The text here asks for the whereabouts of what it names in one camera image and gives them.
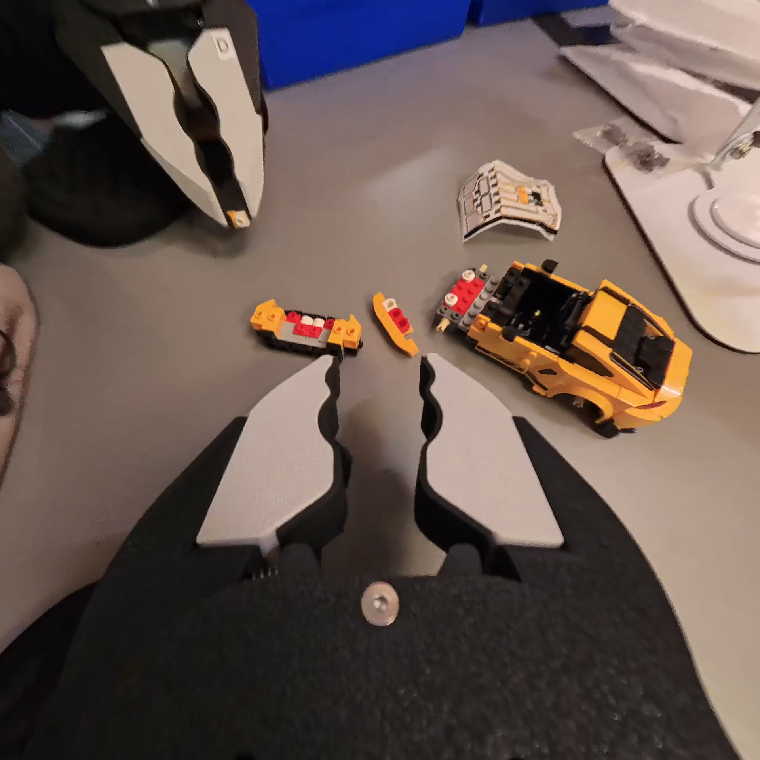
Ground orange red grey lego assembly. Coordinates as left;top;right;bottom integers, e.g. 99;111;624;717
249;298;364;356

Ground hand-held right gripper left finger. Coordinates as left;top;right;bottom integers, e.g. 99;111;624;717
196;354;349;549

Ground person's left forearm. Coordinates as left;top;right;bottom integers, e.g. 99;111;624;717
22;113;191;248

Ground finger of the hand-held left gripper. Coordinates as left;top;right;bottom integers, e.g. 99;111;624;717
100;42;235;229
190;27;267;226

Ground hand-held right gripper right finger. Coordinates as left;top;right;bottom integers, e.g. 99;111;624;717
416;353;566;551

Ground sticker sheet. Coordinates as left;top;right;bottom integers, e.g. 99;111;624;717
458;160;564;245

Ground yellow lego car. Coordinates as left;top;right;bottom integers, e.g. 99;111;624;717
433;258;694;439

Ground white paper bags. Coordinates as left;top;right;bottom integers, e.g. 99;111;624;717
559;0;760;158

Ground beige garment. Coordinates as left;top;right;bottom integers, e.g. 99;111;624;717
0;264;39;482

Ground clear bag of black parts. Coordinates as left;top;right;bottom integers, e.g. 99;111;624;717
574;123;673;169

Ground orange arch lego piece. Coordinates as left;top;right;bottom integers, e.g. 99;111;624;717
372;291;420;358

